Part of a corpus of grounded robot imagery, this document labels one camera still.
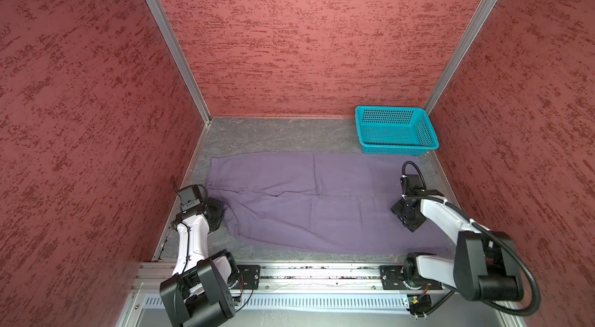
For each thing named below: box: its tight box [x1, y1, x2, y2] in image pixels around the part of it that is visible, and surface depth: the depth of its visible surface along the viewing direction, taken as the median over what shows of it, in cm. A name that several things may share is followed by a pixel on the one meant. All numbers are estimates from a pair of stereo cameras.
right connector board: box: [407, 294, 432, 317], surface depth 73 cm
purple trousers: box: [204, 152, 454, 257], surface depth 92 cm
